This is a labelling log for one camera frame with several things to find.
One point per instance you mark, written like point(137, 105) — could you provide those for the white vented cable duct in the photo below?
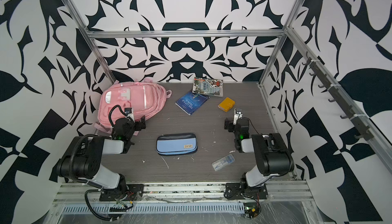
point(173, 208)

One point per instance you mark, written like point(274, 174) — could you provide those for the aluminium front rail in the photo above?
point(209, 192)

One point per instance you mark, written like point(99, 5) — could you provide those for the blue Little Prince book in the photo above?
point(190, 102)

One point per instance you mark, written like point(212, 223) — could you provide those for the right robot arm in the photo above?
point(271, 153)

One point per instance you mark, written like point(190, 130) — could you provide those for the grey hook rack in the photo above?
point(340, 96)

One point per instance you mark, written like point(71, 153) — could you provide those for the clear plastic ruler box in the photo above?
point(223, 162)

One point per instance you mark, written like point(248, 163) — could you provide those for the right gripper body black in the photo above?
point(230, 124)

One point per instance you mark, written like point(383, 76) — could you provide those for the small green circuit board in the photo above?
point(252, 212)

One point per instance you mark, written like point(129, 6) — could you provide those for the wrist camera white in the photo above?
point(237, 115)
point(128, 111)

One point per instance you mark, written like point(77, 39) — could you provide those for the aluminium frame crossbar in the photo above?
point(184, 33)

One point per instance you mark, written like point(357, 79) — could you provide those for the illustrated Chinese story book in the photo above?
point(207, 86)

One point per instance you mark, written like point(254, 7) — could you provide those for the small yellow notebook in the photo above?
point(226, 104)

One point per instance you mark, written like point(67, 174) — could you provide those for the blue pencil case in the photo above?
point(176, 144)

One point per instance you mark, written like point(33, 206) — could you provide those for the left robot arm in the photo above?
point(81, 162)

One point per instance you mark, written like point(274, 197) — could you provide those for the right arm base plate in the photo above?
point(237, 191)

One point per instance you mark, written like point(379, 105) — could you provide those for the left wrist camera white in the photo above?
point(128, 111)

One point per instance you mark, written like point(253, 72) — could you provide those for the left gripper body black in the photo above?
point(138, 124)

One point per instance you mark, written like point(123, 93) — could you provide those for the pink student backpack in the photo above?
point(144, 98)

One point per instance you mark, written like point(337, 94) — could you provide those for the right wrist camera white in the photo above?
point(237, 115)

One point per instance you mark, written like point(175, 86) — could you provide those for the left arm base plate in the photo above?
point(131, 193)

